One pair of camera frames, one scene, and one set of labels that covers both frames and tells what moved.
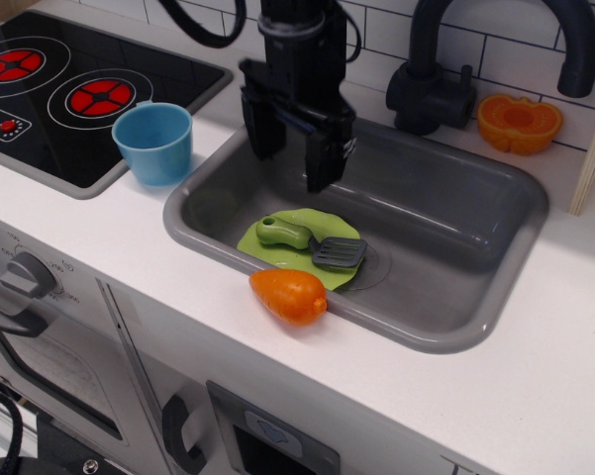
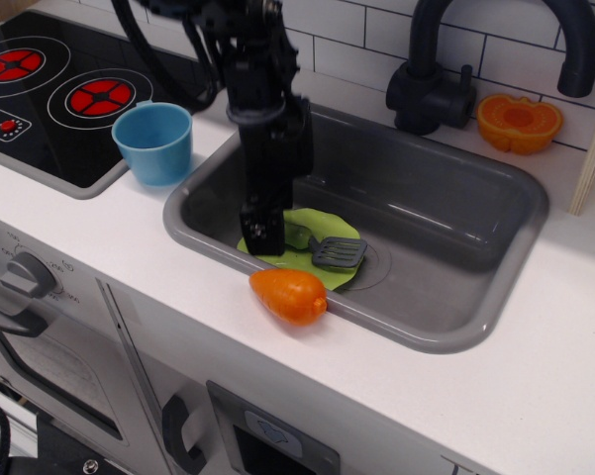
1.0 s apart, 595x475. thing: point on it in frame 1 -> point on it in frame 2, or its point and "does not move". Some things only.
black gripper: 301,81 -> 276,140
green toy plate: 314,223 does not move
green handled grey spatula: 326,251 does not move
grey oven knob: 30,274 does not move
